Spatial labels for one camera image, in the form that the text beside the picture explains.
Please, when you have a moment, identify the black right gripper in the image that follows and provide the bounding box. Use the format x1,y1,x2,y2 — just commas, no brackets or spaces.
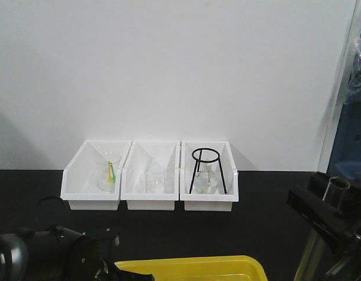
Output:
287,172,361,280

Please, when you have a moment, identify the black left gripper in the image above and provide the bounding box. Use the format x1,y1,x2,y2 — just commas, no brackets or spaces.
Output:
0,226,155,281

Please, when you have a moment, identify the tall clear test tube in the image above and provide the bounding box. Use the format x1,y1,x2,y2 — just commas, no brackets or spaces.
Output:
288,173,350,280

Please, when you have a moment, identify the yellow plastic tray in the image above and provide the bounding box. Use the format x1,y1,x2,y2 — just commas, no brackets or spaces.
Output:
115,255,267,281

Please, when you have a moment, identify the blue pegboard drying rack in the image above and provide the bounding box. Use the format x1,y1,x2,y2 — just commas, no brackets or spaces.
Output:
318,1,361,181

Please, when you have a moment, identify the white left storage bin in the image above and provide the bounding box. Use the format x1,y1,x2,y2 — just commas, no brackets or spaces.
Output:
60,140,132,211

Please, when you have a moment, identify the white storage bin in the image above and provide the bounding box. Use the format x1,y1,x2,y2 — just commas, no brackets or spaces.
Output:
60,140,132,211
180,141,239,212
121,140,181,211

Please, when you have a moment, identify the green yellow plastic spoon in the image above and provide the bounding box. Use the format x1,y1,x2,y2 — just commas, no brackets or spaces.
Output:
107,161,116,183

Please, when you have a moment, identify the clear glass beaker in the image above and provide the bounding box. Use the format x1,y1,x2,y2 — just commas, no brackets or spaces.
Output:
139,164,166,194

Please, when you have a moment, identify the white middle storage bin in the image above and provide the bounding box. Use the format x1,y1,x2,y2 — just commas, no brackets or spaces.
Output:
121,140,181,211

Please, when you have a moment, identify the clear glass beaker left bin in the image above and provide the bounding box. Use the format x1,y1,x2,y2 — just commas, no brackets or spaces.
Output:
96,151,122,193

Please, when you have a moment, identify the plastic bag of pegs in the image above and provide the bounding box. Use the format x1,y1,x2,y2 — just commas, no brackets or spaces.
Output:
344,33,361,105

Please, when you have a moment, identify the glass alcohol lamp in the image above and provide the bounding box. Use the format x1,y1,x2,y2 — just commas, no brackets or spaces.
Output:
193,163,218,194

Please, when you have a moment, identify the white right storage bin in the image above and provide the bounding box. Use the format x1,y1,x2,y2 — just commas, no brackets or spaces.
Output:
180,141,239,212

